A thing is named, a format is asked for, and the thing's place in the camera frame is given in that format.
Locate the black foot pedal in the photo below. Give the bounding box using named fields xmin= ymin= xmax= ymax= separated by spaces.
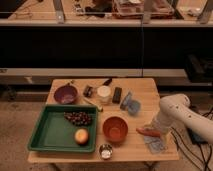
xmin=187 ymin=129 xmax=207 ymax=144

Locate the black handled tool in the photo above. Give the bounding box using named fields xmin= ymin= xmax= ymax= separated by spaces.
xmin=97 ymin=78 xmax=112 ymax=88

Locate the purple bowl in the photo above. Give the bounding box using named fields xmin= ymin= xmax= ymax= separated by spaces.
xmin=54 ymin=85 xmax=78 ymax=104

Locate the green plastic tray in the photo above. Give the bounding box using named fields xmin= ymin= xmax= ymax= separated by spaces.
xmin=28 ymin=105 xmax=98 ymax=153

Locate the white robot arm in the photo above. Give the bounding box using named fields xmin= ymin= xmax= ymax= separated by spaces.
xmin=145 ymin=94 xmax=213 ymax=144

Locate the red bowl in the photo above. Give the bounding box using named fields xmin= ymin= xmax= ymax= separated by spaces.
xmin=103 ymin=116 xmax=128 ymax=143

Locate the white lidded jar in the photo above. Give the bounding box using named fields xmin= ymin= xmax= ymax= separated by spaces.
xmin=97 ymin=86 xmax=111 ymax=103

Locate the small dark toy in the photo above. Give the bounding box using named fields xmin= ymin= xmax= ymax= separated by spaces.
xmin=83 ymin=85 xmax=93 ymax=97

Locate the black floor cable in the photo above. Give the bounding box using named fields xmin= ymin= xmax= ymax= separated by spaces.
xmin=169 ymin=111 xmax=213 ymax=171

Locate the blue crumpled cloth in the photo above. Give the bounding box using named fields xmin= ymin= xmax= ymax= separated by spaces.
xmin=120 ymin=92 xmax=141 ymax=115

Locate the metal shelf rail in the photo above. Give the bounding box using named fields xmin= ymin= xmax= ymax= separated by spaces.
xmin=0 ymin=68 xmax=187 ymax=77

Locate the wooden handled utensil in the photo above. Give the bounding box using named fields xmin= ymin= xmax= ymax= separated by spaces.
xmin=83 ymin=97 xmax=103 ymax=112

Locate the small metal cup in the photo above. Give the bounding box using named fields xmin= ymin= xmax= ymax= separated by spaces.
xmin=99 ymin=144 xmax=113 ymax=160

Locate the dark grape bunch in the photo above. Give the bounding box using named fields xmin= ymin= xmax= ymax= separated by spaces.
xmin=64 ymin=112 xmax=92 ymax=126

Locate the black rectangular block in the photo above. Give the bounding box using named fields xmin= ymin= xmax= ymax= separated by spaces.
xmin=112 ymin=87 xmax=122 ymax=104

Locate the wooden table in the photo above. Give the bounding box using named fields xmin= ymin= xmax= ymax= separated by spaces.
xmin=28 ymin=78 xmax=179 ymax=163

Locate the red pepper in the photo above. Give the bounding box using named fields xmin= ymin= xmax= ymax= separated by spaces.
xmin=136 ymin=129 xmax=161 ymax=137

